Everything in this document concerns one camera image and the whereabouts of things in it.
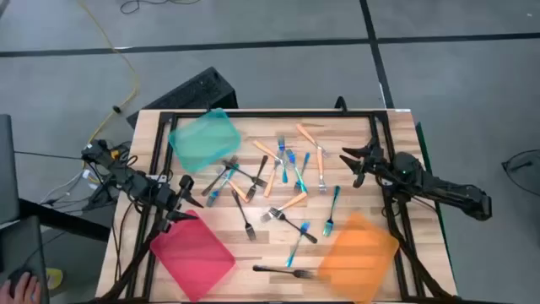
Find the yellow object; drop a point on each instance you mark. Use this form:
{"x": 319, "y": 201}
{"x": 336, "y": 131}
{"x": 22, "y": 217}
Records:
{"x": 55, "y": 278}

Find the black perforated computer case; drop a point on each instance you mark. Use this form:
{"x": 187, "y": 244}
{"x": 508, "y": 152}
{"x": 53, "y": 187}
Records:
{"x": 190, "y": 93}

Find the black desk beam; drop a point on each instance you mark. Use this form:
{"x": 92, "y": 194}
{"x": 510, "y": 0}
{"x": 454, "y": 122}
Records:
{"x": 63, "y": 219}

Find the red translucent plastic bin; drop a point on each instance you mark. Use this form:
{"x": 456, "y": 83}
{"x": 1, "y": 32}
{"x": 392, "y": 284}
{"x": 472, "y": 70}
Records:
{"x": 192, "y": 257}

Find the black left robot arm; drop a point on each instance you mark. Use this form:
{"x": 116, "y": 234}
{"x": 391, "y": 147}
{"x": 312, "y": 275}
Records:
{"x": 131, "y": 181}

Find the teal translucent plastic bin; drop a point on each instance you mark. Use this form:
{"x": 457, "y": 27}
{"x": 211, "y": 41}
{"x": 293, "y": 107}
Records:
{"x": 202, "y": 141}

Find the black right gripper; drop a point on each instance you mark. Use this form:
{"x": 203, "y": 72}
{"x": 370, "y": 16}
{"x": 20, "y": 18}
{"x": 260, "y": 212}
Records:
{"x": 375, "y": 160}

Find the person's hand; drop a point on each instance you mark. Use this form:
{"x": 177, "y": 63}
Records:
{"x": 25, "y": 292}

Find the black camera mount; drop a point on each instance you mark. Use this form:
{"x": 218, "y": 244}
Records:
{"x": 341, "y": 104}

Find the black computer mouse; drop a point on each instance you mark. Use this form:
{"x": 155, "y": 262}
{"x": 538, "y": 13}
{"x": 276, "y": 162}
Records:
{"x": 17, "y": 274}

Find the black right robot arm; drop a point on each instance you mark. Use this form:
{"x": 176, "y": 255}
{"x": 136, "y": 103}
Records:
{"x": 443, "y": 188}

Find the orange translucent plastic bin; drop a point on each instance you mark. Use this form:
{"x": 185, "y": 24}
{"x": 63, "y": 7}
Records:
{"x": 358, "y": 262}

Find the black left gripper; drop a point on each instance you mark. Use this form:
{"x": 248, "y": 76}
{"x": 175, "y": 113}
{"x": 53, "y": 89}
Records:
{"x": 169, "y": 198}

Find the dark desk top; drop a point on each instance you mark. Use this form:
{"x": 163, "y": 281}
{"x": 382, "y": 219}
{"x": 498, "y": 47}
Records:
{"x": 25, "y": 245}

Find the yellow power adapter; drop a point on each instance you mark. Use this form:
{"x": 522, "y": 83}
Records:
{"x": 115, "y": 154}

